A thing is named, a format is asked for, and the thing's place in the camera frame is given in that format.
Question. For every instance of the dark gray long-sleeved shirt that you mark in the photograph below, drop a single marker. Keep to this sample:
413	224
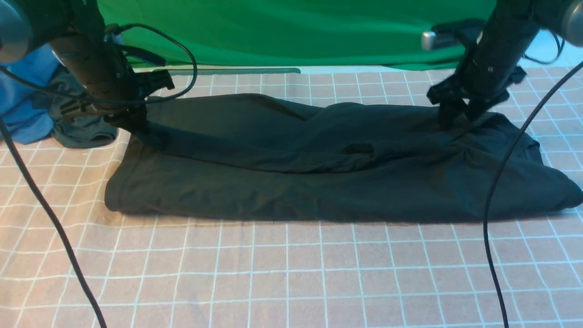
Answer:
254	157

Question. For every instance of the pink checkered tablecloth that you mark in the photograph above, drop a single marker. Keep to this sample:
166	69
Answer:
192	273

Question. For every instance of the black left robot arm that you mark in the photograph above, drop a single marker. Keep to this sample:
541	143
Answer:
26	25

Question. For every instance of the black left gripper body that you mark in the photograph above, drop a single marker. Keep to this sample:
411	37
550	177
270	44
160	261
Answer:
107	77

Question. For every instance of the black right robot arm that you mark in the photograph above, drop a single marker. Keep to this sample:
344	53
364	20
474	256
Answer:
493	48

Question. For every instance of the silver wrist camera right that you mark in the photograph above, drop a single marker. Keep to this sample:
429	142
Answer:
453	33

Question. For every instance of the green ruler strip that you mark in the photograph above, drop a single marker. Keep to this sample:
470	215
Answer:
245	71

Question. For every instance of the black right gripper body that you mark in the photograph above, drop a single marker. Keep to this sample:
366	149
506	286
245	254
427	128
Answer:
479	78

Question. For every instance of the dark crumpled garment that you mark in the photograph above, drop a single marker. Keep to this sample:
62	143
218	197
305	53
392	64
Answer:
88	132

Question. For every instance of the blue garment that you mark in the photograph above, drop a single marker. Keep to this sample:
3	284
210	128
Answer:
25	123

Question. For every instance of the green backdrop cloth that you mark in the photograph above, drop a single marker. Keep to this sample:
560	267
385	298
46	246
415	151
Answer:
302	32

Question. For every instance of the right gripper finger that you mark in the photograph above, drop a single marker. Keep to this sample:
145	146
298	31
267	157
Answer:
452	115
476	108

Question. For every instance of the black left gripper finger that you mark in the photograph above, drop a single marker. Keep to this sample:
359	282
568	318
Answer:
133	122

